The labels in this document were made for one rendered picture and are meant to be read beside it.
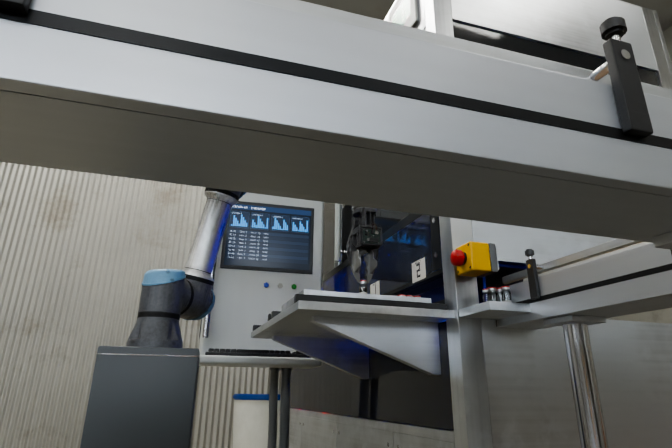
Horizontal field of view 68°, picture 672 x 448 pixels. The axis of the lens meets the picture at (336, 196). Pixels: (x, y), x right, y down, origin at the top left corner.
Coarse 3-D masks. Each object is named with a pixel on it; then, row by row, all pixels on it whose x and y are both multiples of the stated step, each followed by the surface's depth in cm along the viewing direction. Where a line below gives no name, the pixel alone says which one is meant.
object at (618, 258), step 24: (624, 240) 94; (528, 264) 114; (552, 264) 112; (576, 264) 114; (600, 264) 96; (624, 264) 91; (648, 264) 86; (528, 288) 115; (552, 288) 108; (576, 288) 101; (600, 288) 95; (624, 288) 90; (648, 288) 86; (552, 312) 107; (576, 312) 101; (600, 312) 101; (624, 312) 100
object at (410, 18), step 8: (400, 0) 183; (408, 0) 176; (416, 0) 171; (392, 8) 190; (400, 8) 182; (408, 8) 175; (416, 8) 169; (392, 16) 189; (400, 16) 181; (408, 16) 174; (416, 16) 168; (408, 24) 173
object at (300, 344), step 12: (276, 336) 166; (288, 336) 167; (300, 348) 167; (312, 348) 168; (324, 348) 169; (336, 348) 171; (348, 348) 172; (360, 348) 173; (324, 360) 168; (336, 360) 169; (348, 360) 170; (360, 360) 172; (348, 372) 170; (360, 372) 170
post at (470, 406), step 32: (448, 0) 161; (448, 32) 156; (448, 224) 132; (448, 256) 130; (448, 288) 128; (448, 320) 126; (480, 320) 124; (448, 352) 124; (480, 352) 121; (480, 384) 118; (480, 416) 115
